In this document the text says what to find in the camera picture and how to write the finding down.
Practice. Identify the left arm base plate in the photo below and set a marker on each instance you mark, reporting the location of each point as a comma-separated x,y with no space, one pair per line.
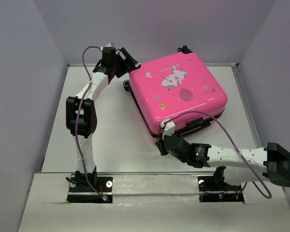
81,193

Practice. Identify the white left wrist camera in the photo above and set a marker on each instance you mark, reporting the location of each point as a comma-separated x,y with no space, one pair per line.
109,45

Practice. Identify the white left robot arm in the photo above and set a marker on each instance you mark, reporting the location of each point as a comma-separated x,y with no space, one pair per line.
81,116

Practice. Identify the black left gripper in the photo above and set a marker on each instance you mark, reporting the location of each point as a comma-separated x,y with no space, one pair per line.
128,62

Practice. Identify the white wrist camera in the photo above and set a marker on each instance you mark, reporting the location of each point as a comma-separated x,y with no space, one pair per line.
109,45
168,127

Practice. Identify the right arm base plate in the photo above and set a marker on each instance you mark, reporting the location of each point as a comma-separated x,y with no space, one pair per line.
214,189

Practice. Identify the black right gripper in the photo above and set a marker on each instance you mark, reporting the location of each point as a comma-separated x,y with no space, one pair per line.
160,144

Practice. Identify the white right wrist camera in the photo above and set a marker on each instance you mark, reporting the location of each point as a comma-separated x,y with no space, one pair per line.
168,127

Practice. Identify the pink hard-shell suitcase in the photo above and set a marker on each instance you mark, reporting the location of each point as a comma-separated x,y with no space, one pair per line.
177,84

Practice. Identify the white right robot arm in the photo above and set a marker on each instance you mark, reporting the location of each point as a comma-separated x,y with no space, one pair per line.
271,163

